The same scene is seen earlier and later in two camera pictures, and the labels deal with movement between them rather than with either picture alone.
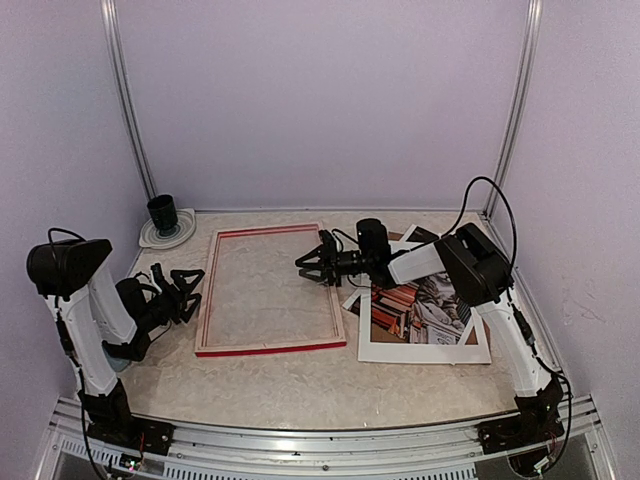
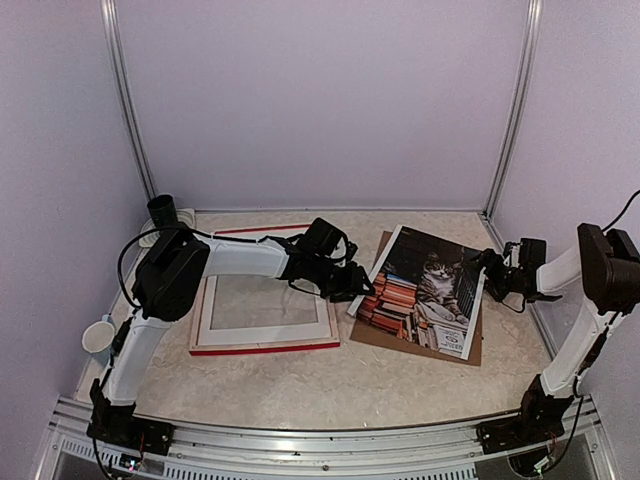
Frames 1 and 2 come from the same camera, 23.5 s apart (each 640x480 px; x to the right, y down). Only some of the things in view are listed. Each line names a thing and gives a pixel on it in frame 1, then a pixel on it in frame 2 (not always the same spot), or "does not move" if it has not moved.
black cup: [164, 214] does not move
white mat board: [377, 353] to [314, 331]
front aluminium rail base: [229, 452] does not move
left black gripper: [180, 301] to [353, 285]
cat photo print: [430, 310] does not move
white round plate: [156, 238] does not move
